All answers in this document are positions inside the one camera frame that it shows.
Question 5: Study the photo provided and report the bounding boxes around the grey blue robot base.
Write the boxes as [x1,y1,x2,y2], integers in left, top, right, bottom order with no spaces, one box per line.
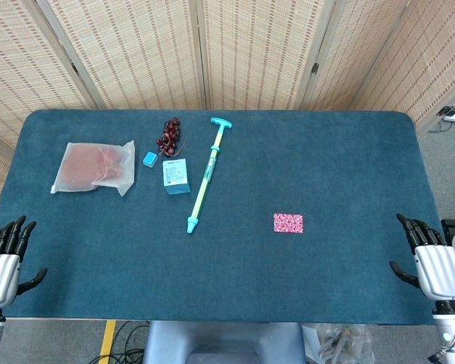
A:
[142,321,308,364]

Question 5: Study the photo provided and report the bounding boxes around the bamboo folding screen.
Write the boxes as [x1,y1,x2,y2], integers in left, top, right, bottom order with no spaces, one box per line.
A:
[0,0,455,233]

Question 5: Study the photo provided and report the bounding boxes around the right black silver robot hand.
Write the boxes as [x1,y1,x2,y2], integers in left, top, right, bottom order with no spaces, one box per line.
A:
[389,213,455,303]

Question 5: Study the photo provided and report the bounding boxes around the pink patterned card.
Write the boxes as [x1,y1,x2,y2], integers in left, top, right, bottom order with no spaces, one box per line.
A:
[273,212,304,234]

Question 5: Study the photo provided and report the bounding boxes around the clear plastic bag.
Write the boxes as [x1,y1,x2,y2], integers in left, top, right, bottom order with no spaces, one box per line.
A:
[301,322,376,364]

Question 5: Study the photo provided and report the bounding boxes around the dark red grape bunch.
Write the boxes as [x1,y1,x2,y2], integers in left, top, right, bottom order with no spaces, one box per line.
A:
[155,116,187,158]

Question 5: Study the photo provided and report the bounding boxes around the green and blue water squirter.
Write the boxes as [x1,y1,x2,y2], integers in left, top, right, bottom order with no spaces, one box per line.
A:
[185,116,234,235]

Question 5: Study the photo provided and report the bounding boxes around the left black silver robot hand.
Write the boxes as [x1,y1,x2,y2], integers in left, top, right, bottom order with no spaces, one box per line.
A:
[0,215,49,309]

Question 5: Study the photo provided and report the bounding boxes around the yellow floor tape strip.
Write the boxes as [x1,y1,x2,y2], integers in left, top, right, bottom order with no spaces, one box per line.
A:
[98,320,118,364]

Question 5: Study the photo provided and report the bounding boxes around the translucent bag with red contents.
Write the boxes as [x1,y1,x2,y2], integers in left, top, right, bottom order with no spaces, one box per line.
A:
[49,139,137,197]

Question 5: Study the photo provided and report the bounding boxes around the light blue carton box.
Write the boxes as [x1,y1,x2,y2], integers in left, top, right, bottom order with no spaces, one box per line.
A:
[162,158,192,196]

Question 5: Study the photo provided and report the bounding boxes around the black floor cables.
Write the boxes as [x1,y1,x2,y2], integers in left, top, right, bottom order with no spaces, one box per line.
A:
[87,321,152,364]

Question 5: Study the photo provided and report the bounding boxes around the teal felt table cover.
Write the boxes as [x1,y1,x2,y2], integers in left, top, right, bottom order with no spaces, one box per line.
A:
[0,108,443,327]

